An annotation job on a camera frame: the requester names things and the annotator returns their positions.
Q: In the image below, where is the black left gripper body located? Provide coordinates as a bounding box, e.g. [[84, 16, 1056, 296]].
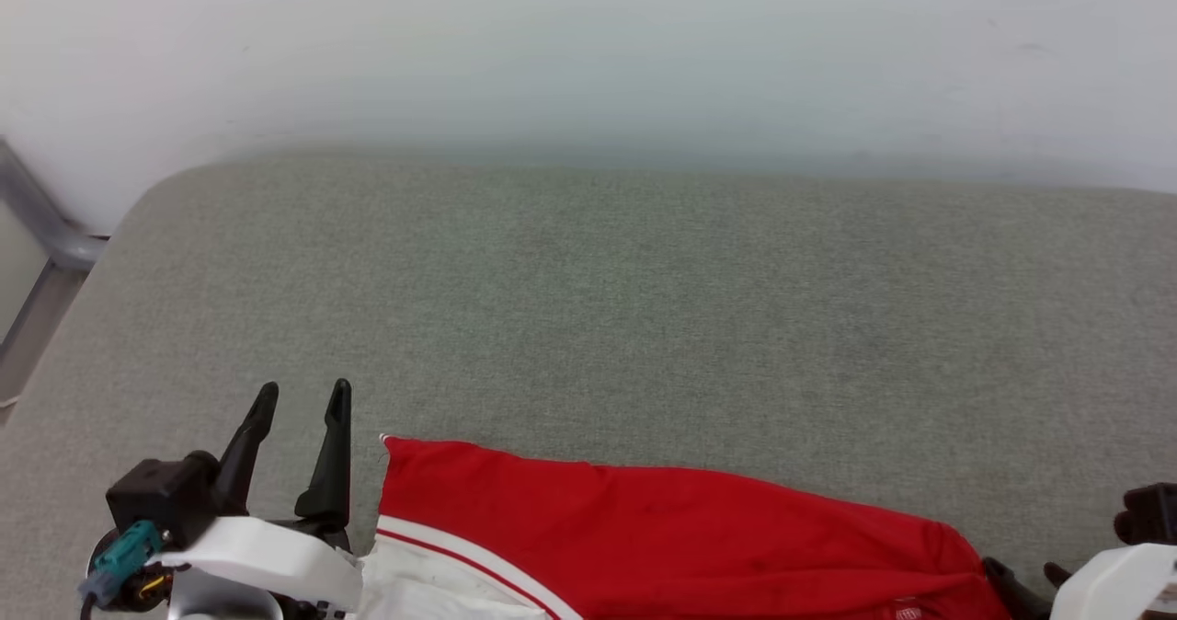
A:
[[287, 514, 356, 553]]

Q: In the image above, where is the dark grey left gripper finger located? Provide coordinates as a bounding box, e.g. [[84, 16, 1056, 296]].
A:
[[213, 382, 280, 517], [293, 378, 354, 525]]

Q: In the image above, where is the red and white garment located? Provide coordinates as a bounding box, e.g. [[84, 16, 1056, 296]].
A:
[[354, 433, 1014, 620]]

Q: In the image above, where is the grey metal pipe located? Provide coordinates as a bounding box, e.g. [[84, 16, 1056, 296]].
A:
[[0, 137, 110, 363]]

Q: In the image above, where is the grey fabric sofa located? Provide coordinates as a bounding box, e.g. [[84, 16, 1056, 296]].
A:
[[0, 146, 1177, 620]]

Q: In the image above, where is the teal cable connector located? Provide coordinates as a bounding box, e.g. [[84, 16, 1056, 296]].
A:
[[78, 520, 167, 608]]

